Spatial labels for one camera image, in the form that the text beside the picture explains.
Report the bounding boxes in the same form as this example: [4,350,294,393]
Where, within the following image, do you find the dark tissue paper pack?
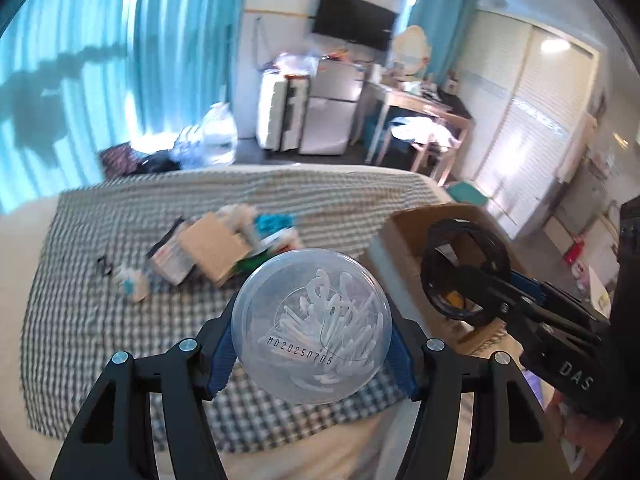
[146,217,195,286]

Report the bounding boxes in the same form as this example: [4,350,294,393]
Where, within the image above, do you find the tan cardboard medicine box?
[179,212,252,286]

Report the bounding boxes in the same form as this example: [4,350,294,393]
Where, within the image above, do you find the green snack bag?
[233,243,300,275]

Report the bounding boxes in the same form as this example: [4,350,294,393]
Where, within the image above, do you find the clear cotton swab container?
[231,249,393,405]

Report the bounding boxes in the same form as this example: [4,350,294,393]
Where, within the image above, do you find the teal blister pack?
[254,214,294,240]

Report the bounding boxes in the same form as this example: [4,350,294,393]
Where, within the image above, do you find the white duck figurine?
[96,256,151,304]

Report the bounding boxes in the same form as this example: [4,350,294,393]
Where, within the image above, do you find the white tissue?
[216,204,257,232]

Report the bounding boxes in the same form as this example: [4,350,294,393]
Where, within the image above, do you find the person right hand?
[546,390,622,479]

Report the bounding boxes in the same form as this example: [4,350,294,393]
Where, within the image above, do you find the white bed mattress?
[1,165,448,479]

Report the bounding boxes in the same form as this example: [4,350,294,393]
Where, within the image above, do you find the checkered tablecloth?
[20,169,442,439]

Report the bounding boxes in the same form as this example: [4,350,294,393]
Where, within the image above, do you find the brown stool teal cushion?
[446,181,488,208]

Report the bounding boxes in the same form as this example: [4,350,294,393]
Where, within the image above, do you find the wooden chair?
[380,126,463,186]

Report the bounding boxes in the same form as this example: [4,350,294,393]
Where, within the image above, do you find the white louvered wardrobe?
[454,11,600,237]

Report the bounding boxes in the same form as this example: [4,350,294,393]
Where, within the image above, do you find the dark patterned bag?
[98,142,146,180]

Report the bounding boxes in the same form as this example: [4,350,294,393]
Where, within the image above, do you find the clothes on chair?
[390,116,462,150]

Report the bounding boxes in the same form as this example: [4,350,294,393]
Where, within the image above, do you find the water bottle pack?
[171,125,204,169]

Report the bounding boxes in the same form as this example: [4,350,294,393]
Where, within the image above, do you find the wooden desk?
[352,81,475,166]

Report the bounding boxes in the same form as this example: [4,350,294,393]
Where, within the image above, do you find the large water jug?
[198,102,238,166]

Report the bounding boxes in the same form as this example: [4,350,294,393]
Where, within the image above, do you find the oval vanity mirror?
[390,25,432,76]

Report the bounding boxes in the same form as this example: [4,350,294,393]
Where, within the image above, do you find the silver mini fridge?
[298,58,363,156]

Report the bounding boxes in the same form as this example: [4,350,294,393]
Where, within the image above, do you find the white suitcase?
[256,70,310,152]

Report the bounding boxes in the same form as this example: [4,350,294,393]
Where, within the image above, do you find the teal curtain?
[1,0,243,212]

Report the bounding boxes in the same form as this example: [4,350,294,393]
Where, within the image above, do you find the black wall television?
[311,0,397,51]

